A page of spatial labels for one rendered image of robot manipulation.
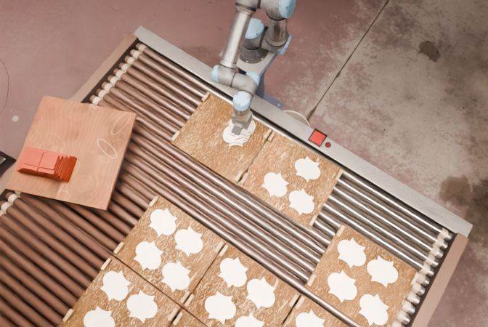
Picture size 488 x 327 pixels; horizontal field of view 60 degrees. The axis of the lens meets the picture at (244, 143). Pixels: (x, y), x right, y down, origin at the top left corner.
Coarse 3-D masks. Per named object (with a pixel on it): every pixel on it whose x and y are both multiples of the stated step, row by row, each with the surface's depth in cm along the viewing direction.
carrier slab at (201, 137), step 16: (208, 112) 224; (224, 112) 224; (192, 128) 221; (208, 128) 221; (224, 128) 221; (256, 128) 221; (176, 144) 218; (192, 144) 218; (208, 144) 218; (224, 144) 218; (256, 144) 218; (208, 160) 215; (224, 160) 215; (240, 160) 215; (224, 176) 212
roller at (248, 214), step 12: (132, 132) 223; (144, 144) 220; (156, 156) 219; (168, 156) 218; (180, 168) 216; (192, 180) 214; (204, 180) 214; (216, 192) 211; (228, 204) 210; (240, 204) 210; (252, 216) 207; (264, 228) 206; (276, 228) 206; (288, 240) 203; (300, 252) 202; (312, 252) 202
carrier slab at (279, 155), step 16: (272, 144) 218; (288, 144) 218; (256, 160) 215; (272, 160) 215; (288, 160) 215; (320, 160) 215; (256, 176) 212; (288, 176) 212; (320, 176) 212; (256, 192) 209; (288, 192) 209; (320, 192) 209; (288, 208) 207; (320, 208) 207; (304, 224) 204
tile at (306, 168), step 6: (300, 162) 213; (306, 162) 213; (312, 162) 213; (300, 168) 212; (306, 168) 212; (312, 168) 212; (318, 168) 212; (300, 174) 211; (306, 174) 211; (312, 174) 211; (318, 174) 211; (306, 180) 210
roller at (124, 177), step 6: (120, 174) 215; (126, 174) 216; (126, 180) 214; (132, 180) 214; (132, 186) 213; (138, 186) 213; (144, 186) 214; (138, 192) 213; (144, 192) 212; (150, 192) 212; (150, 198) 211; (222, 246) 202; (300, 294) 196
